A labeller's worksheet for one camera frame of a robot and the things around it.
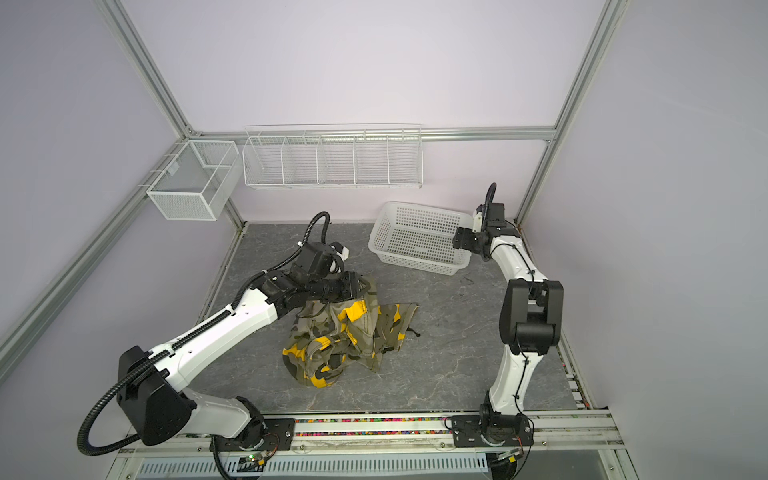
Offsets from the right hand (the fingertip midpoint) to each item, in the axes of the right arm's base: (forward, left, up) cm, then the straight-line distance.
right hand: (467, 242), depth 97 cm
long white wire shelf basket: (+24, +37, +17) cm, 47 cm away
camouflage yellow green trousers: (-33, +33, +5) cm, 47 cm away
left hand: (-24, +31, +8) cm, 40 cm away
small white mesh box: (+17, +90, +12) cm, 92 cm away
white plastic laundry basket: (+14, +15, -12) cm, 24 cm away
